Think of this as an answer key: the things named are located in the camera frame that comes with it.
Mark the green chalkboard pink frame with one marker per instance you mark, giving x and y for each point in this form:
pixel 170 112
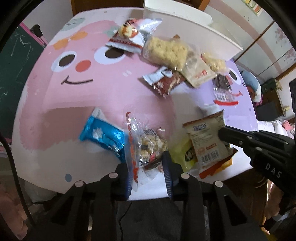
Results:
pixel 13 69

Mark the blue foil snack packet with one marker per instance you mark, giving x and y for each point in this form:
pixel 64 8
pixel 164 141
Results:
pixel 101 136

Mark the white pillows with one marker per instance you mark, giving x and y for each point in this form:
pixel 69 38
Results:
pixel 270 129

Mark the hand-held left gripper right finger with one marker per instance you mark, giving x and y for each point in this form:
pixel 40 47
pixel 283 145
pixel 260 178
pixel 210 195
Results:
pixel 167 176

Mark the large clear rice cracker packet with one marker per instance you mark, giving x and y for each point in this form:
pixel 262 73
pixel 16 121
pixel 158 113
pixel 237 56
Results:
pixel 164 51

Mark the floral wardrobe door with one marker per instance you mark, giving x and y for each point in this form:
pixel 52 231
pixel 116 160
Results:
pixel 279 39

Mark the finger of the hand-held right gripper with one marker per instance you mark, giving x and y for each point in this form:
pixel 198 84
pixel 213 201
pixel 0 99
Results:
pixel 272 136
pixel 227 135

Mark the brown white snack packet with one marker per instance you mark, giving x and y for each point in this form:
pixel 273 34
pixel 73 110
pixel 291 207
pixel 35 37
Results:
pixel 166 84

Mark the blue plush toy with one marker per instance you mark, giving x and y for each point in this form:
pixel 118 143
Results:
pixel 252 83

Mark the pink clothes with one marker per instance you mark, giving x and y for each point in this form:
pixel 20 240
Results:
pixel 288 126

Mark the grey cloth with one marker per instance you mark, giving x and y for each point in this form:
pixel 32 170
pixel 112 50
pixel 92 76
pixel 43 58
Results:
pixel 150 220

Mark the colourful wall poster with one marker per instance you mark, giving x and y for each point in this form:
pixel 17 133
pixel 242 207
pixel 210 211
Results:
pixel 253 7

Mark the orange snack packet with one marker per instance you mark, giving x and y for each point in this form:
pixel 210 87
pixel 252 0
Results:
pixel 218 170

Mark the dark clear snack packet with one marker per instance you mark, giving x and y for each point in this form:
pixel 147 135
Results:
pixel 222 89

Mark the white storage box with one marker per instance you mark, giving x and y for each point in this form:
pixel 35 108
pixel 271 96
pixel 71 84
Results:
pixel 185 27

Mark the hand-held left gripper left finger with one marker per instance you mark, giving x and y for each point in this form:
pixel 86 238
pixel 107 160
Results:
pixel 128 187

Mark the white red snack packet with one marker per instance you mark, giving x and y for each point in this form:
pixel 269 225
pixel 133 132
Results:
pixel 131 39

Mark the black clamp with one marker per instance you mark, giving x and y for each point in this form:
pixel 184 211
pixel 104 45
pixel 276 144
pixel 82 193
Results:
pixel 37 30

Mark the brown wooden cabinet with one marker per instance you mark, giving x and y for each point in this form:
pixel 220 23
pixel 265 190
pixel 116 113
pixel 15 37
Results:
pixel 104 5

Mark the small clear rice cracker packet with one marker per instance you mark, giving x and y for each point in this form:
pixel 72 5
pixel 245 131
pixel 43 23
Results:
pixel 215 61

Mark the clear nut cake packet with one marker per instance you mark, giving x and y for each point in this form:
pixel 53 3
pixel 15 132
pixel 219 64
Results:
pixel 148 146

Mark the yellow green snack packet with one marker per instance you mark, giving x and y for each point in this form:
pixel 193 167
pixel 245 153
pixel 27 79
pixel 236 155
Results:
pixel 182 155

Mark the beige barcode snack packet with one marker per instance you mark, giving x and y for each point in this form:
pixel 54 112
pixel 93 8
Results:
pixel 205 143

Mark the beige red label snack packet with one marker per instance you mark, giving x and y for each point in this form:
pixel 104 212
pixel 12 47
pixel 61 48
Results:
pixel 198 74

